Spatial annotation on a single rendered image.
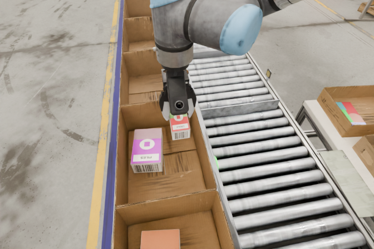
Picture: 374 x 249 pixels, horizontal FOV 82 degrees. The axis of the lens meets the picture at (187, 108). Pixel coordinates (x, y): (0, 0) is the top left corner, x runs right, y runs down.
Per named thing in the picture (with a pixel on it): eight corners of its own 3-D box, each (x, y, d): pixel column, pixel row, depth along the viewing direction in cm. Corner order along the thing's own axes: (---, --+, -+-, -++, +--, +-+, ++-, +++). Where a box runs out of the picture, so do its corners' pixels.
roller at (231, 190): (324, 181, 100) (329, 176, 97) (215, 202, 94) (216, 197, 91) (317, 172, 104) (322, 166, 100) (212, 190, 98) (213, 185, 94)
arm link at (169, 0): (182, -4, 37) (136, -14, 40) (183, 58, 46) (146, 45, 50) (207, -19, 42) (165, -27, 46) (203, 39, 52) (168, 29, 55)
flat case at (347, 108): (348, 103, 128) (350, 101, 127) (367, 129, 115) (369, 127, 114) (325, 103, 128) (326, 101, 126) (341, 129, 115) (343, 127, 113)
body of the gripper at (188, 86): (186, 81, 67) (186, 46, 58) (192, 101, 61) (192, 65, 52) (161, 85, 66) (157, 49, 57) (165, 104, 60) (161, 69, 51)
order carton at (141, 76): (191, 123, 101) (192, 96, 89) (127, 132, 98) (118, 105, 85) (178, 72, 128) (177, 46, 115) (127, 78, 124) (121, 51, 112)
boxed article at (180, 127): (184, 113, 74) (184, 104, 70) (190, 138, 67) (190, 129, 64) (168, 115, 73) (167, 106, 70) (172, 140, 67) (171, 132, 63)
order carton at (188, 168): (213, 209, 75) (218, 189, 62) (126, 225, 71) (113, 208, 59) (191, 122, 101) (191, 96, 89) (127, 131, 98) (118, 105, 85)
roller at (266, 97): (273, 103, 136) (276, 97, 132) (192, 114, 129) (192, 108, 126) (270, 97, 139) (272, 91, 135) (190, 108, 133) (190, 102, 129)
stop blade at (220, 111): (275, 110, 129) (280, 99, 122) (200, 120, 123) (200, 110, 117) (275, 109, 129) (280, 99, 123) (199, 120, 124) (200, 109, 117)
